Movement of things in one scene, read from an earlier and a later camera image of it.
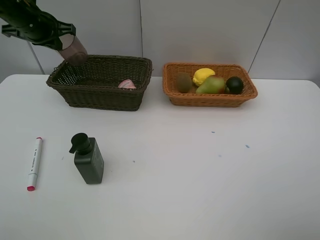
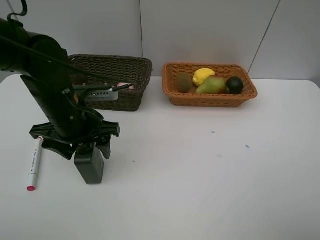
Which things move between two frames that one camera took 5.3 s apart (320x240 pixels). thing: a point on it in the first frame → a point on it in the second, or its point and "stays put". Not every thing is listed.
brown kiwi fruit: [184, 82] stays put
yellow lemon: [201, 74] stays put
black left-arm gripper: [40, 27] → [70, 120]
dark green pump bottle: [88, 158] stays put
